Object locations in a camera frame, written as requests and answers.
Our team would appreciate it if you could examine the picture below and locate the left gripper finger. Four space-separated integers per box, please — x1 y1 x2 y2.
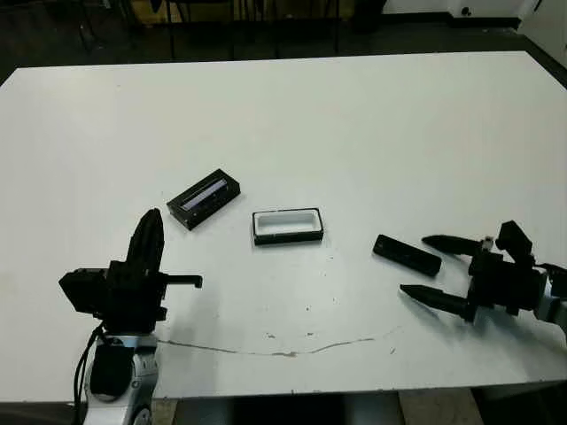
144 207 167 274
126 207 154 270

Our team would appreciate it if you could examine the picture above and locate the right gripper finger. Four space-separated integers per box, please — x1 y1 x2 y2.
421 234 482 259
400 283 478 322

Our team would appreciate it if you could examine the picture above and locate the black box lid glossy strip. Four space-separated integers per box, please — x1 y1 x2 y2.
167 167 243 231

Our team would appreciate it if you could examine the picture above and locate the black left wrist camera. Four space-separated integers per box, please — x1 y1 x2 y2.
58 268 112 316

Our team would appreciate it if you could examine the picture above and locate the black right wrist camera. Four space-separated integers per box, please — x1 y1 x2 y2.
494 220 536 267

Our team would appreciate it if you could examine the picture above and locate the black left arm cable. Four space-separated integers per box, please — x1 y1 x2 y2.
72 322 107 425

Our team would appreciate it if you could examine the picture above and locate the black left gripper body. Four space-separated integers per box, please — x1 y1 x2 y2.
104 259 204 331

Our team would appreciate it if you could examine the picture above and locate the black box base white-lined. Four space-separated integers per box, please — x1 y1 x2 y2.
251 206 326 247

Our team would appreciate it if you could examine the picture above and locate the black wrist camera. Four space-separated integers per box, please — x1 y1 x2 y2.
494 220 536 267
58 268 112 316

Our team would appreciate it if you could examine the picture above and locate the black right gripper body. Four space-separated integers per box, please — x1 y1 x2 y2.
467 246 553 317

